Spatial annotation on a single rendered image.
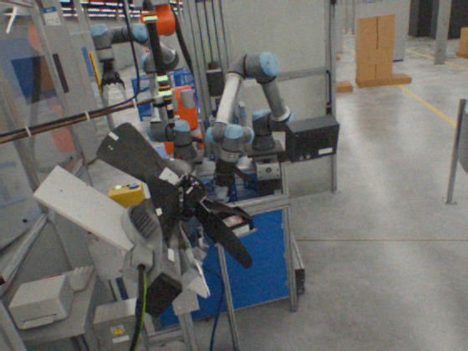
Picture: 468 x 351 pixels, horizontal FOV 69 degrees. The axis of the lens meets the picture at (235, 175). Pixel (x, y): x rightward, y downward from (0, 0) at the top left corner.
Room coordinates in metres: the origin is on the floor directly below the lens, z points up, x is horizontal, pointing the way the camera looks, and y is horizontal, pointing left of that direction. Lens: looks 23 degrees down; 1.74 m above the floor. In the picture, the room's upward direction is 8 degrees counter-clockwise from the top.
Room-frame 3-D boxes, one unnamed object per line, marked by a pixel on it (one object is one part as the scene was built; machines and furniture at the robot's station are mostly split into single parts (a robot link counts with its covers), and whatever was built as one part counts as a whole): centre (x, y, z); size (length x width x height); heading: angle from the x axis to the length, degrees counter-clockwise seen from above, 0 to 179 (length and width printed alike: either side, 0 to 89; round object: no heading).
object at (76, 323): (1.07, 0.74, 0.85); 0.36 x 0.24 x 0.03; 9
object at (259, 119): (2.01, -0.20, 1.20); 0.13 x 0.12 x 0.14; 60
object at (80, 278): (1.17, 0.70, 0.87); 0.15 x 0.09 x 0.02; 4
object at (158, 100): (1.26, 0.22, 1.50); 0.09 x 0.07 x 0.10; 134
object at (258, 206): (1.64, 0.17, 0.82); 0.90 x 0.04 x 0.08; 99
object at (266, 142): (2.02, -0.20, 1.09); 0.15 x 0.15 x 0.10
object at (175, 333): (1.10, 0.41, 0.56); 0.19 x 0.04 x 0.04; 99
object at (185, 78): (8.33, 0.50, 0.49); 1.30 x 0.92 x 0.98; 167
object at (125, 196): (1.58, 0.56, 1.02); 0.16 x 0.10 x 0.11; 99
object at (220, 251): (1.46, 0.13, 0.40); 0.03 x 0.03 x 0.80; 24
